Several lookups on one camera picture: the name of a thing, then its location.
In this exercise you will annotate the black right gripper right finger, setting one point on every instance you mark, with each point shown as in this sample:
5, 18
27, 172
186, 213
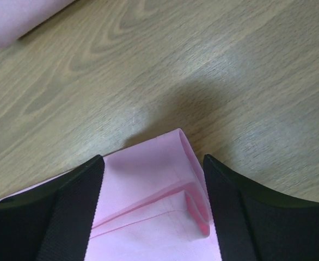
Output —
254, 222

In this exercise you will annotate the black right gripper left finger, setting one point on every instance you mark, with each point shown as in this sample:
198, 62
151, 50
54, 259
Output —
53, 220

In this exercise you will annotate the folded dusty pink t-shirt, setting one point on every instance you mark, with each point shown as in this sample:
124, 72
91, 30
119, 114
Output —
19, 17

